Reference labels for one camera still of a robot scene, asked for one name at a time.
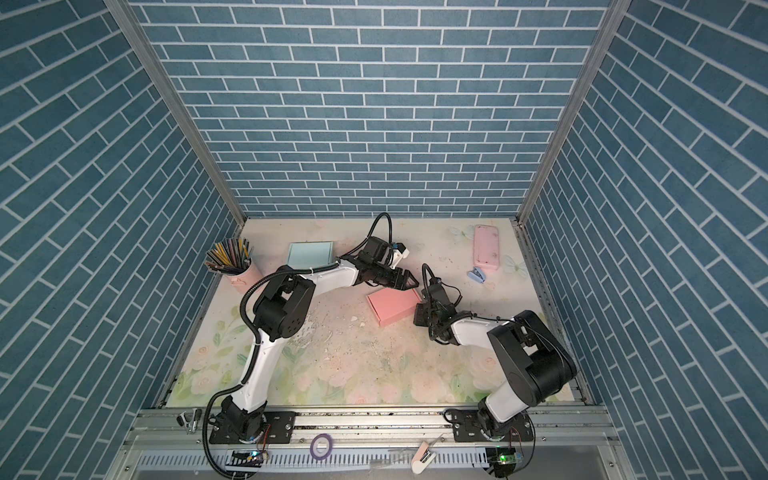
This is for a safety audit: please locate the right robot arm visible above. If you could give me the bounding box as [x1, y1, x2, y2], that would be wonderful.
[414, 279, 577, 438]

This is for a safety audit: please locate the purple tape roll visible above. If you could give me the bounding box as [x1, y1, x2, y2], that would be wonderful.
[309, 433, 334, 462]

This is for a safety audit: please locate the aluminium front rail frame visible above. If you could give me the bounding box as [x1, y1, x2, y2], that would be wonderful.
[107, 405, 637, 480]

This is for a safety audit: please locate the pink pencil case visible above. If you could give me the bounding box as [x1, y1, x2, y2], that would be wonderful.
[473, 225, 501, 270]

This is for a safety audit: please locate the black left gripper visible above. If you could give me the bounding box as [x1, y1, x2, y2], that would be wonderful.
[369, 263, 419, 289]

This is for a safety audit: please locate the white pink clip tool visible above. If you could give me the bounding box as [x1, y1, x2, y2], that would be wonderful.
[410, 442, 436, 475]

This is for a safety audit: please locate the bundle of colored pencils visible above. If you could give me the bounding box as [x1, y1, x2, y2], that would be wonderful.
[204, 238, 252, 275]

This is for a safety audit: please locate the mint green paper box sheet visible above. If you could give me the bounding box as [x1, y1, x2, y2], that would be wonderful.
[286, 241, 335, 270]

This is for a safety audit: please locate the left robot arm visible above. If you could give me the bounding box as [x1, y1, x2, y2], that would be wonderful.
[201, 212, 419, 445]

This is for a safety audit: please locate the pink metal pencil bucket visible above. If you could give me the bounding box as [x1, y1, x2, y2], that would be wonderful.
[228, 262, 263, 294]

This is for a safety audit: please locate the pink paper box sheet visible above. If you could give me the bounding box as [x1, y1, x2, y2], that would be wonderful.
[366, 288, 421, 327]

